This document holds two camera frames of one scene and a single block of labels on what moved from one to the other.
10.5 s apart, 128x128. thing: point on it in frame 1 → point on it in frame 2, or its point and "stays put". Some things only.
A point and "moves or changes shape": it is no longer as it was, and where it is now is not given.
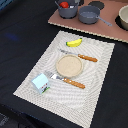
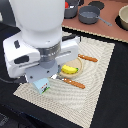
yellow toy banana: [74, 43] moves or changes shape
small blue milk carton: [40, 83] stays put
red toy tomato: [64, 4] stays put
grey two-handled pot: [71, 11] stays put
